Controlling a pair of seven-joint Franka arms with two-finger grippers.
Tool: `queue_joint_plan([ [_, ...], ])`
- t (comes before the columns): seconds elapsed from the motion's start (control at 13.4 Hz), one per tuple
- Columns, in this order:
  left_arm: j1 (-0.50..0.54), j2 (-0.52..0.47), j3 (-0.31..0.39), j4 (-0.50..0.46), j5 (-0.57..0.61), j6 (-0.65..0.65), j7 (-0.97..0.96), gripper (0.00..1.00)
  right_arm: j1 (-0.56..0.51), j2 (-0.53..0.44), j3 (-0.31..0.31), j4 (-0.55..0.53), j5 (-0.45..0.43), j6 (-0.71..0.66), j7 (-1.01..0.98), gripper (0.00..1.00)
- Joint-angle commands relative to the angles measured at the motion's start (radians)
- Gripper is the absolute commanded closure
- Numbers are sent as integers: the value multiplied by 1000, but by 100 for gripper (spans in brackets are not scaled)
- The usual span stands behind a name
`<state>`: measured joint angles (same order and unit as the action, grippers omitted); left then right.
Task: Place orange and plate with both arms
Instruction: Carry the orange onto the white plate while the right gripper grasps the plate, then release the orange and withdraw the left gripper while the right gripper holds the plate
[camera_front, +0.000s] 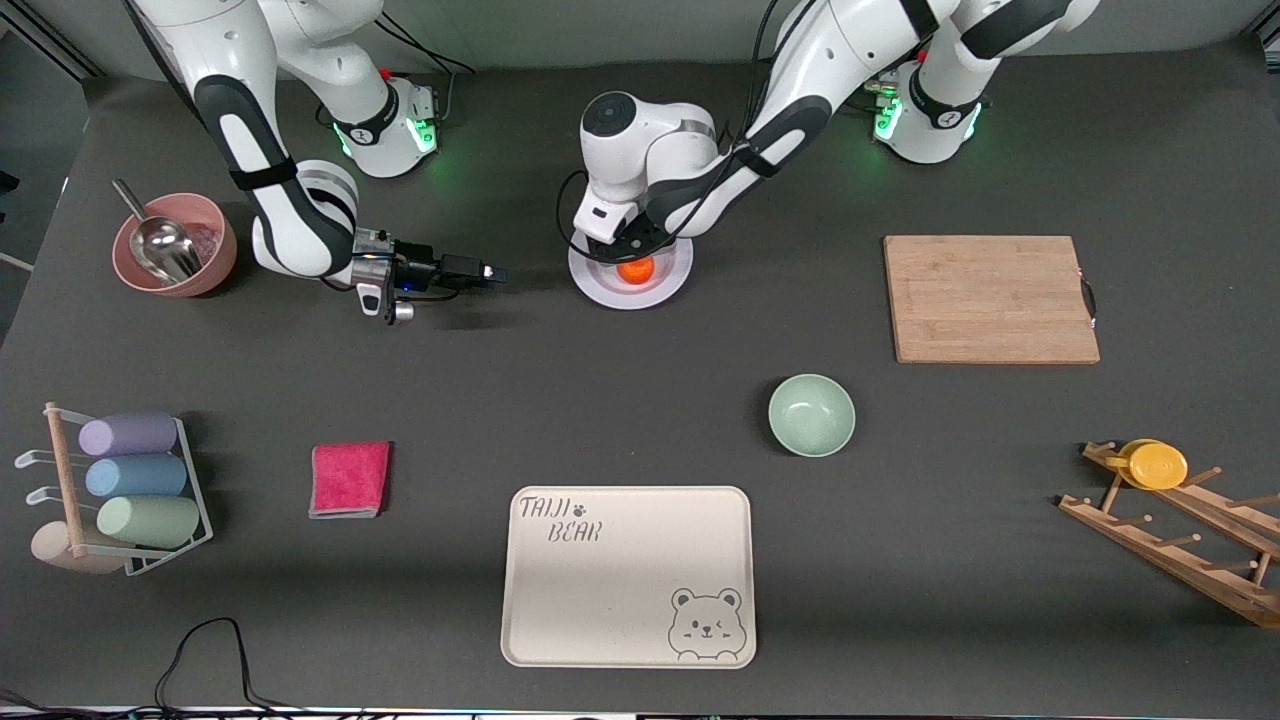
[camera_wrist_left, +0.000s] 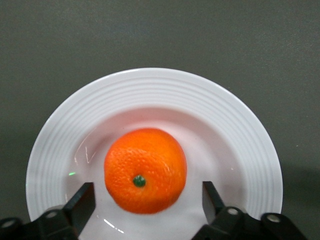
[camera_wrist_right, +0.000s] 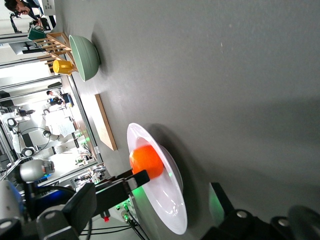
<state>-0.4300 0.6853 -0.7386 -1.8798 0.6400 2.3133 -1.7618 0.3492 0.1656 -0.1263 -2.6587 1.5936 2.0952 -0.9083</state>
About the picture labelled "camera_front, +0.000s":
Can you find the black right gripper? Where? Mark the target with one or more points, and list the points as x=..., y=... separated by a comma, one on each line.
x=417, y=267

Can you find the orange fruit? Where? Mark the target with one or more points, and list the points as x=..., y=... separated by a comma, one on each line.
x=636, y=271

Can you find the white round plate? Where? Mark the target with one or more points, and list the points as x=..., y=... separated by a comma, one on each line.
x=630, y=295

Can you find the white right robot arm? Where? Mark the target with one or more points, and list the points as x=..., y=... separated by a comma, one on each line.
x=290, y=220

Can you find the pale green bowl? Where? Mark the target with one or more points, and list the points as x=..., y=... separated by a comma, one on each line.
x=811, y=415

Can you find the pink folded cloth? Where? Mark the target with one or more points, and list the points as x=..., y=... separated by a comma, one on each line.
x=350, y=480

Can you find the pink bowl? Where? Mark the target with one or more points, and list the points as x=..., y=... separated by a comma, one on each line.
x=215, y=225

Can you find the metal scoop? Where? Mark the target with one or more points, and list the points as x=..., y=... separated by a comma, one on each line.
x=165, y=248

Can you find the beige bear print tray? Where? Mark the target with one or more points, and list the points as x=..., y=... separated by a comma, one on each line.
x=610, y=590

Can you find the wooden cutting board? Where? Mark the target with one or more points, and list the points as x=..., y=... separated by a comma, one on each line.
x=990, y=300

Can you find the purple cup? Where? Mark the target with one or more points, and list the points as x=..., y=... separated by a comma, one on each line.
x=130, y=434

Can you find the blue cup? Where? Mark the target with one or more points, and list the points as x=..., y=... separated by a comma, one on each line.
x=138, y=476

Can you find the green cup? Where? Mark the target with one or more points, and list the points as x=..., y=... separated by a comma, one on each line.
x=150, y=521

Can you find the wooden rack rod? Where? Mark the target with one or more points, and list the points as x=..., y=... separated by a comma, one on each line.
x=66, y=480

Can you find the beige cup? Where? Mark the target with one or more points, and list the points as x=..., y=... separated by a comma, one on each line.
x=55, y=550

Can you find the yellow cup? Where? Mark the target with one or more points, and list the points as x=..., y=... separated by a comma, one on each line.
x=1158, y=467

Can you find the wooden dish rack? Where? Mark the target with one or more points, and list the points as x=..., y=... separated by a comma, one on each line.
x=1170, y=560

